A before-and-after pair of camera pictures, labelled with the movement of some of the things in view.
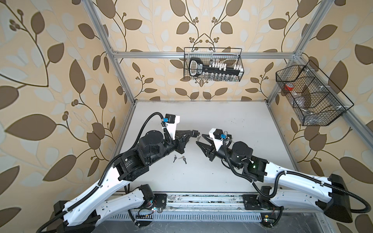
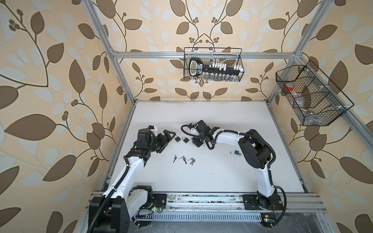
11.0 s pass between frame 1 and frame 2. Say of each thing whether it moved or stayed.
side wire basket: stayed
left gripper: moved
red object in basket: stayed
